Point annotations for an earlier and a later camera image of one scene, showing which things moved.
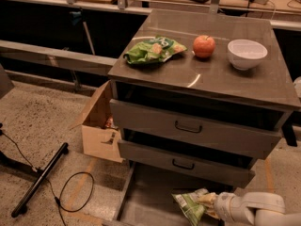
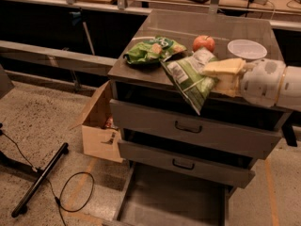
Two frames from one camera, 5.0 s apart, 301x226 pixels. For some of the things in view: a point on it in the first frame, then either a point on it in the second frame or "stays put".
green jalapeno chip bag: [189, 204] → [186, 72]
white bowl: [245, 54] stays put
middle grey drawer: [182, 164] stays put
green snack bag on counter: [155, 49] stays put
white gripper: [226, 205] → [261, 83]
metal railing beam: [59, 58] stays put
